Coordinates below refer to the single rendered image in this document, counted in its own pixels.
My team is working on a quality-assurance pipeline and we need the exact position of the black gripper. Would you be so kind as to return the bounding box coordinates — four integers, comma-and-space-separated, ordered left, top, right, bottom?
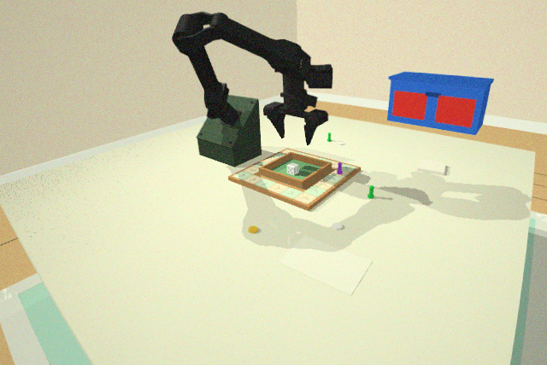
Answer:
263, 89, 329, 145

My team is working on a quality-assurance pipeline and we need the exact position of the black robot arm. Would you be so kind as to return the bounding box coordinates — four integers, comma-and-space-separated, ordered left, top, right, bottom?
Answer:
172, 12, 332, 127

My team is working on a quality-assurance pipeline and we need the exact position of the grey die with black pips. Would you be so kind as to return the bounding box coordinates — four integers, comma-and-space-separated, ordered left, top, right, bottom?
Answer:
287, 163, 299, 175

